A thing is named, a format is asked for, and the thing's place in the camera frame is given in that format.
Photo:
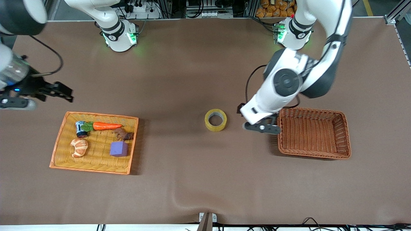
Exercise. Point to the silver metal bracket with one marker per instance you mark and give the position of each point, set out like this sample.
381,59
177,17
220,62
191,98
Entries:
214,217

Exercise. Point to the aluminium frame profile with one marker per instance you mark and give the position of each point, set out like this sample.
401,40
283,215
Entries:
395,14

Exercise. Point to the purple cube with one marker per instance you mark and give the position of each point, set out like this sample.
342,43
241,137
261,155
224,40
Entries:
119,149

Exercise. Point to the dark brown toy piece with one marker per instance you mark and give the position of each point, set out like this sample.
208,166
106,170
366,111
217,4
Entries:
123,134

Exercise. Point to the orange toy carrot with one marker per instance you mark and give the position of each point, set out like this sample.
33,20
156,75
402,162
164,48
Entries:
106,126

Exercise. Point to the grey metal bar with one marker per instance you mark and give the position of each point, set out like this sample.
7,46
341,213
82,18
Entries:
205,224

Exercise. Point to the toy croissant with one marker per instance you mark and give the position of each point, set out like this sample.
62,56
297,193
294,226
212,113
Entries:
79,147

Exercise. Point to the brown wicker basket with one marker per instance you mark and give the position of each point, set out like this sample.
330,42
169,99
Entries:
308,134

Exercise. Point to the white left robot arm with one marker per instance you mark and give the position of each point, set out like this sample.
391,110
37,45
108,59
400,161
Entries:
289,80

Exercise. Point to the long white power strip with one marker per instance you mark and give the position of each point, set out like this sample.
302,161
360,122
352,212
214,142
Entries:
208,14

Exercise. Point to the yellow tape roll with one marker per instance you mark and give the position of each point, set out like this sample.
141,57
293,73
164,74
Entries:
208,125

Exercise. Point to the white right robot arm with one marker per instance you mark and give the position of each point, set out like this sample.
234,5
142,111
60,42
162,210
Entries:
117,32

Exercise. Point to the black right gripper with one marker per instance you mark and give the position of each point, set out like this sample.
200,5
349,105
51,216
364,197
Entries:
33,85

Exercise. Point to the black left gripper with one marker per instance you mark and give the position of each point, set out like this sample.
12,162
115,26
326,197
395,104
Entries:
239,109

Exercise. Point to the white power strip with plugs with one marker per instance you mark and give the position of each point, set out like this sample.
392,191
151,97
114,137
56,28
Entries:
141,11

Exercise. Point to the orange snack bag pile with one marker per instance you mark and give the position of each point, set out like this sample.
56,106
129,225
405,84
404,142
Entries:
276,8

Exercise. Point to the small blue white can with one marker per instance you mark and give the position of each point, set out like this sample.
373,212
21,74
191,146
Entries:
80,128

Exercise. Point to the yellow wicker tray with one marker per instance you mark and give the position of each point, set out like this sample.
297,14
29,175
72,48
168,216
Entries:
96,162

